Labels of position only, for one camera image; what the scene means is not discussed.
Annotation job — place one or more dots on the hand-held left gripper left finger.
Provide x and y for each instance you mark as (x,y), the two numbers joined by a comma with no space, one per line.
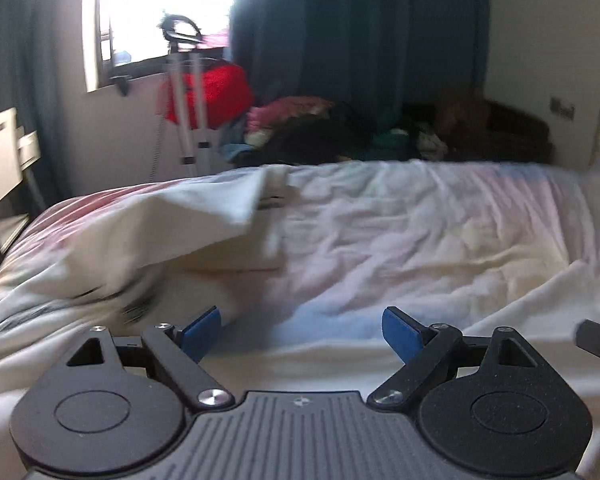
(202,331)

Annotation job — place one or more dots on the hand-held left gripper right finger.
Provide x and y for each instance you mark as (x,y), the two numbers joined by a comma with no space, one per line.
(400,332)

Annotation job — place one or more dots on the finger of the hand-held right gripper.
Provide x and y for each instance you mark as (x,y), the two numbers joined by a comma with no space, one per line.
(597,342)

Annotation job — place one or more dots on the bed with light sheet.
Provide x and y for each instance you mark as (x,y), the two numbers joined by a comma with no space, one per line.
(145,230)

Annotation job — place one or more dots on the pile of mixed clothes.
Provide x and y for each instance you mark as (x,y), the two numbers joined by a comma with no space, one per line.
(330,132)

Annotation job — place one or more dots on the bed with pastel sheet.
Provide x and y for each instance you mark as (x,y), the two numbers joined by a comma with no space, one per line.
(405,230)

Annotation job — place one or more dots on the brown blanket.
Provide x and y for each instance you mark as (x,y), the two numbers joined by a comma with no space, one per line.
(485,120)

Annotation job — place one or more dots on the red cloth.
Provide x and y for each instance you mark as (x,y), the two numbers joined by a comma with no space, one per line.
(220,92)

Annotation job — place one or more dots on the white garment steamer stand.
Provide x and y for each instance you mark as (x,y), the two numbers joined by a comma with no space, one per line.
(190,85)

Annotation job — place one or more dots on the white chair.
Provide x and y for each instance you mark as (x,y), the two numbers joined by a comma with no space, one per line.
(2,160)

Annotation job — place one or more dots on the dark blue curtain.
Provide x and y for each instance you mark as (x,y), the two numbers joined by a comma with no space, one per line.
(360,30)
(22,60)

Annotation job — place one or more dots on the window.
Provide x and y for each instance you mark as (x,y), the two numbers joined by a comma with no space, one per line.
(155,5)

